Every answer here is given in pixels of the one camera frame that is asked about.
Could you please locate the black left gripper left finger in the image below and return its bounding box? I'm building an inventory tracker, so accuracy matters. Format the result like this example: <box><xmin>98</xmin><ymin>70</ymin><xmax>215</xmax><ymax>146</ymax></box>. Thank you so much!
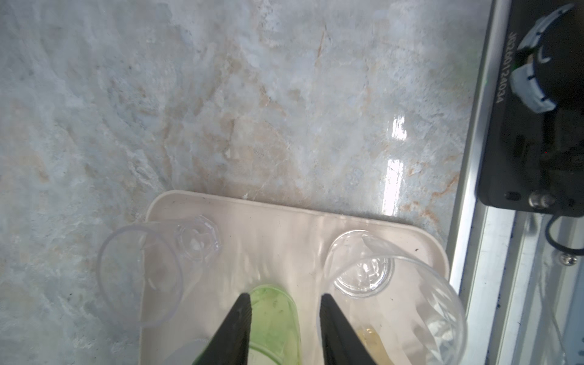
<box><xmin>193</xmin><ymin>293</ymin><xmax>252</xmax><ymax>365</ymax></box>

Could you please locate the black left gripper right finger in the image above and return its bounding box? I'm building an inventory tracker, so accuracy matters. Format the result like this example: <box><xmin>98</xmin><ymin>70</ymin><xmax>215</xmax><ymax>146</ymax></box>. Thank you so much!
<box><xmin>319</xmin><ymin>294</ymin><xmax>375</xmax><ymax>365</ymax></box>

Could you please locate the small amber glass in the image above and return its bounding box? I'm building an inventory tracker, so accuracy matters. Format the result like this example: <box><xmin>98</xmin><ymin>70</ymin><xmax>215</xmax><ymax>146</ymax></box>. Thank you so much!
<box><xmin>356</xmin><ymin>327</ymin><xmax>393</xmax><ymax>365</ymax></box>

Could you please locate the small green glass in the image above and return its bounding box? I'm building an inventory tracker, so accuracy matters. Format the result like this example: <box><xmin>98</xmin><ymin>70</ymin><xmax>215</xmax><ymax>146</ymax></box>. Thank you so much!
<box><xmin>248</xmin><ymin>285</ymin><xmax>302</xmax><ymax>364</ymax></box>

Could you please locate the clear stemmed glass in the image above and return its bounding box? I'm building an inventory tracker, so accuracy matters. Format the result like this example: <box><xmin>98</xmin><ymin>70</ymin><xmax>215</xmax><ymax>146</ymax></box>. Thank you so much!
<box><xmin>322</xmin><ymin>228</ymin><xmax>467</xmax><ymax>364</ymax></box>

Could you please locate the clear faceted small glass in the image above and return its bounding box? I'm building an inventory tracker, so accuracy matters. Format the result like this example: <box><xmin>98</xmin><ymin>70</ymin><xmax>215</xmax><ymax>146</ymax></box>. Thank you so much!
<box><xmin>97</xmin><ymin>215</ymin><xmax>221</xmax><ymax>329</ymax></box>

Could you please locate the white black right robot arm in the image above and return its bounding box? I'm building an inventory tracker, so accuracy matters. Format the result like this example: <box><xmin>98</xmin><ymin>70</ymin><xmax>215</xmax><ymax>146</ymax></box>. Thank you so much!
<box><xmin>510</xmin><ymin>1</ymin><xmax>583</xmax><ymax>114</ymax></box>

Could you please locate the beige rectangular tray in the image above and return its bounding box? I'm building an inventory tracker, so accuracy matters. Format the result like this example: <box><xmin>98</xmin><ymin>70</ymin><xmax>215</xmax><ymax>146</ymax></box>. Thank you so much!
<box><xmin>139</xmin><ymin>190</ymin><xmax>450</xmax><ymax>364</ymax></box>

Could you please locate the aluminium frame rail front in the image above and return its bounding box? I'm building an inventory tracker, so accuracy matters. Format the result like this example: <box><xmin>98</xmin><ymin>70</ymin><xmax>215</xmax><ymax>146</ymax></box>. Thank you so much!
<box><xmin>447</xmin><ymin>1</ymin><xmax>583</xmax><ymax>364</ymax></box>

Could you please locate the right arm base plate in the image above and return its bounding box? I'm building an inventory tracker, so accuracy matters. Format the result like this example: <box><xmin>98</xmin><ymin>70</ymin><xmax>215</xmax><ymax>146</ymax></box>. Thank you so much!
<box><xmin>478</xmin><ymin>1</ymin><xmax>583</xmax><ymax>217</ymax></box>

